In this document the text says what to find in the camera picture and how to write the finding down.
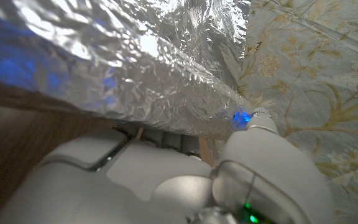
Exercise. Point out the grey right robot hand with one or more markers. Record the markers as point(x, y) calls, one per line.
point(253, 174)

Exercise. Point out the aluminum foil roll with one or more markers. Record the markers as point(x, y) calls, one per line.
point(120, 62)

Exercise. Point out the floral printed backdrop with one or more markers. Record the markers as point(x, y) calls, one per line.
point(315, 87)

